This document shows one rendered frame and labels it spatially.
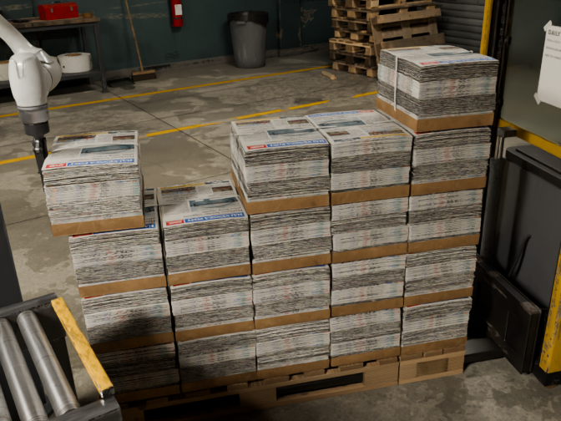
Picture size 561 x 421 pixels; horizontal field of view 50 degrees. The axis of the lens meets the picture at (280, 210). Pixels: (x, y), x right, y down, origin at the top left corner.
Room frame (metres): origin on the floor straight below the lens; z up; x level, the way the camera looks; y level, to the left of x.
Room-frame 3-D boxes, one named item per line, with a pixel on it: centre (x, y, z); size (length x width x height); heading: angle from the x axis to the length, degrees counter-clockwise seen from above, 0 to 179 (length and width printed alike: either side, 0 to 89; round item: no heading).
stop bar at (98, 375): (1.19, 0.49, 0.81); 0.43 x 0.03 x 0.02; 32
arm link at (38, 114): (1.89, 0.77, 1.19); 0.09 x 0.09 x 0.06
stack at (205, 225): (2.02, 0.15, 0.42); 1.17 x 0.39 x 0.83; 102
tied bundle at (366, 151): (2.11, -0.27, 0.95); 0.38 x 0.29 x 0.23; 12
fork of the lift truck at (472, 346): (2.02, -0.41, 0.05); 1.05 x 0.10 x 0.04; 102
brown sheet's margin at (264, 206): (2.05, 0.01, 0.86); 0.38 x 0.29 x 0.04; 12
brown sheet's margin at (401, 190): (2.11, -0.28, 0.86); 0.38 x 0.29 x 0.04; 12
